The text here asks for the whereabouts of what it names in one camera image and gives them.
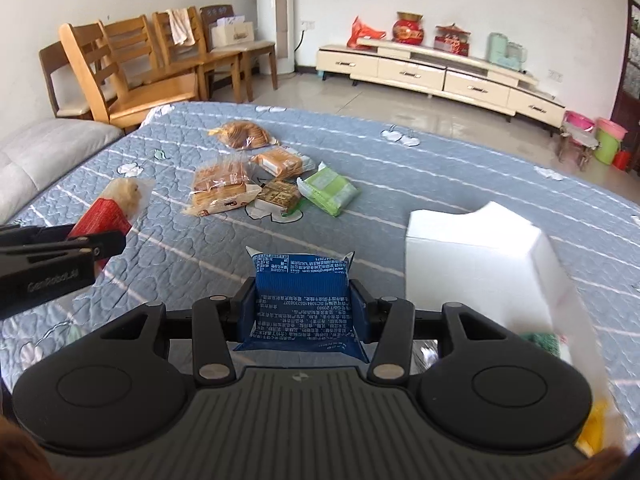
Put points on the clear bag of round cookies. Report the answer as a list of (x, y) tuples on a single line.
[(242, 135)]

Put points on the white tower air conditioner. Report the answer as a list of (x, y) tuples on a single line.
[(275, 15)]

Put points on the dark chair with grey cushion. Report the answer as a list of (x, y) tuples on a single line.
[(65, 90)]

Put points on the red jar with gold rim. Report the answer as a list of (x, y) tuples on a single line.
[(407, 30)]

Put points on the red label bread packet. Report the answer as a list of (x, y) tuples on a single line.
[(107, 210)]

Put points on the beige towel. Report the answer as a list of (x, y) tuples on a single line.
[(181, 27)]

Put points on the pink plastic basin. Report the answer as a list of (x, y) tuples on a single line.
[(579, 121), (612, 127)]

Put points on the white wall socket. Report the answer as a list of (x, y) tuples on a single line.
[(555, 75), (308, 24)]

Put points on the dark wooden display shelf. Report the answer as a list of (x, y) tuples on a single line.
[(634, 35)]

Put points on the green plastic bucket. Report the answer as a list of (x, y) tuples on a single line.
[(606, 147)]

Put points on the white cardboard box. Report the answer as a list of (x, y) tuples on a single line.
[(475, 280)]

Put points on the red decorative box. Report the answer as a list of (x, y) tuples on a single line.
[(452, 42)]

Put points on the dark chair with beige seat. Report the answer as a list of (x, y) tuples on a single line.
[(217, 11)]

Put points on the yellow chip bag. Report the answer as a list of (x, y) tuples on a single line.
[(597, 430)]

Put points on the mint green kitchen appliance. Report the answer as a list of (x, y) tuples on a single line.
[(505, 52)]

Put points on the red plastic bag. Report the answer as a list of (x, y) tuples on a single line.
[(365, 32)]

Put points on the blue snack packet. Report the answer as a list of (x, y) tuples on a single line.
[(300, 305)]

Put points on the red plastic container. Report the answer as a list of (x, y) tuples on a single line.
[(622, 160)]

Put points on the cream television cabinet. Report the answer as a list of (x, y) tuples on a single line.
[(425, 72)]

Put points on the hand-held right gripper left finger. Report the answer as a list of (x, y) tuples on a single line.
[(247, 310)]

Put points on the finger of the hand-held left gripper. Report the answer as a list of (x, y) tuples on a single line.
[(85, 249), (35, 235)]

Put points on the sliced bread packet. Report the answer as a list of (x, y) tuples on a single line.
[(220, 185)]

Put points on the small orange bread packet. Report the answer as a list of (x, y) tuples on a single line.
[(280, 162)]

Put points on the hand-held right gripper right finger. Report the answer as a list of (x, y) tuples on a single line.
[(361, 312)]

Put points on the grey sofa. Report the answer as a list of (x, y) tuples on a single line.
[(45, 155)]

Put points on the light wooden chair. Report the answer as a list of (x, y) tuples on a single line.
[(162, 35), (130, 40), (150, 97)]

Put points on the blue quilted blanket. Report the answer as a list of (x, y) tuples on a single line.
[(210, 255)]

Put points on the brown snack packet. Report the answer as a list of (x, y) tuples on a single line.
[(277, 197)]

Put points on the light green snack packet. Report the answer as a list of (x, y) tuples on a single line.
[(327, 190)]

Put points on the small wooden stool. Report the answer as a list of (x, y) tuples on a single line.
[(575, 147)]

